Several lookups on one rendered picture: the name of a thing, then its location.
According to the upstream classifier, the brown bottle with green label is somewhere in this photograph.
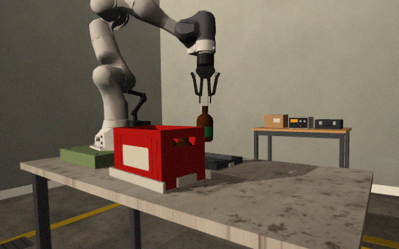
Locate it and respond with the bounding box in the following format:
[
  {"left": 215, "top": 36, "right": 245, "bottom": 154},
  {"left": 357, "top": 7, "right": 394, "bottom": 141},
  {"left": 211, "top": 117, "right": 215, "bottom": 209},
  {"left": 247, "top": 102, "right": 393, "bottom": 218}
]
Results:
[{"left": 197, "top": 106, "right": 213, "bottom": 142}]

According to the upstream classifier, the red plastic crate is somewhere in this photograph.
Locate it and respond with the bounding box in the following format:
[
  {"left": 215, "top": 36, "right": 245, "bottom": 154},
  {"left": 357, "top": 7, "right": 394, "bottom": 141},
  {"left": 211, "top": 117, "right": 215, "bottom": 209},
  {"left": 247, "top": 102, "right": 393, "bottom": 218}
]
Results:
[{"left": 113, "top": 125, "right": 206, "bottom": 190}]

